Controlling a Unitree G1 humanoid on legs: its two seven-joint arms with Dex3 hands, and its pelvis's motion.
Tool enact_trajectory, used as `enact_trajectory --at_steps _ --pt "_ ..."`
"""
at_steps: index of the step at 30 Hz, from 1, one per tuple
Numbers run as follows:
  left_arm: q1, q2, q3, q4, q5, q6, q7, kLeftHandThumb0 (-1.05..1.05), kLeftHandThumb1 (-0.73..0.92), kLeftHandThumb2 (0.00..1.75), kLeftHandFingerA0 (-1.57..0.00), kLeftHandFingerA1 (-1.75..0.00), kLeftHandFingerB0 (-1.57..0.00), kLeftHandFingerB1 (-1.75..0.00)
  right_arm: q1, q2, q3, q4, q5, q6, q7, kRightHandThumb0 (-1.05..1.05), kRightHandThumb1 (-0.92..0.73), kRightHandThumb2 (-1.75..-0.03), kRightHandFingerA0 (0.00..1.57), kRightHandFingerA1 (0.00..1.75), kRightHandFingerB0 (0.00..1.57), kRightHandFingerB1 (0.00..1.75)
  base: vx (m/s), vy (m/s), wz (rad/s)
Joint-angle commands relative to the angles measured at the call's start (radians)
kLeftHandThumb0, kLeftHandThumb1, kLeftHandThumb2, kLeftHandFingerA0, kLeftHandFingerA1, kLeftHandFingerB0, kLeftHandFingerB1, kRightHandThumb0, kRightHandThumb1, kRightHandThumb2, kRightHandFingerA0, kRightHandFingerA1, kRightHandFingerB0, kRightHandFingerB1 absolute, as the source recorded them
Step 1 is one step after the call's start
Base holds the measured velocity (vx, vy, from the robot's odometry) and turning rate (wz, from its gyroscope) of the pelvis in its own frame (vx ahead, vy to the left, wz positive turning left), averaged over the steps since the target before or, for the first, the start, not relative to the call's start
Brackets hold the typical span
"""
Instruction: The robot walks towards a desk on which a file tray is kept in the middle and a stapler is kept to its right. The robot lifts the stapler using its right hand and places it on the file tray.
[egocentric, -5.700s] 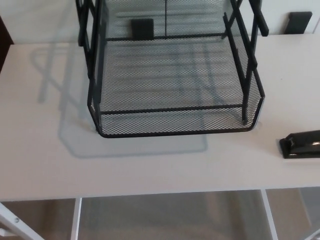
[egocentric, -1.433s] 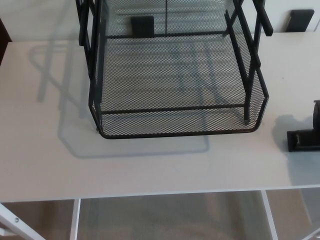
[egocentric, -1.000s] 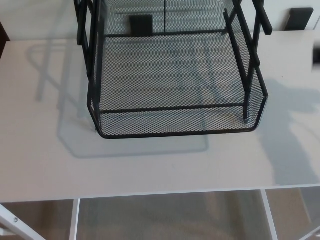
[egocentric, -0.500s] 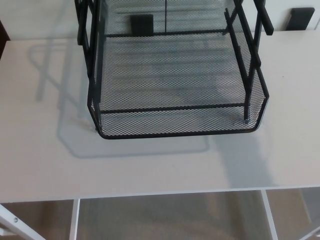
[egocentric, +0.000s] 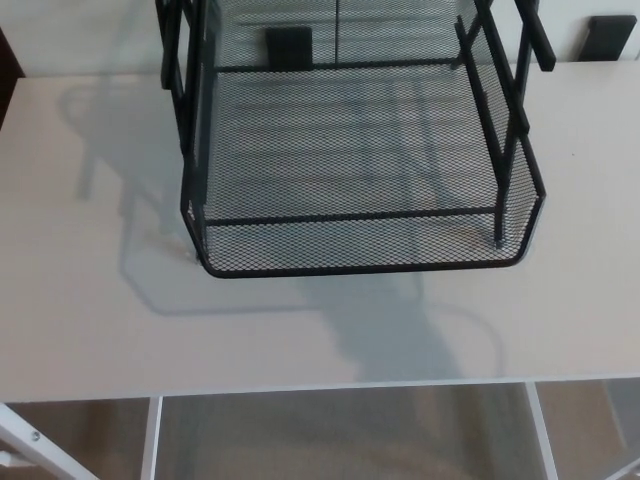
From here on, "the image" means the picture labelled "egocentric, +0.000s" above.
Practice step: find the black wall bracket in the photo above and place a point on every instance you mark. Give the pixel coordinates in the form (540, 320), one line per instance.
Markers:
(607, 42)
(289, 47)

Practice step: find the white desk frame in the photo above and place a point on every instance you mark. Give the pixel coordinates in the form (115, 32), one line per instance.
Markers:
(152, 430)

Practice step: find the dark wooden furniture edge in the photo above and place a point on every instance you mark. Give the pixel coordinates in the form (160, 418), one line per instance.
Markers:
(7, 60)

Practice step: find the black mesh file tray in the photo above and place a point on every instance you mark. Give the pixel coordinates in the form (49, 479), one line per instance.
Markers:
(350, 165)

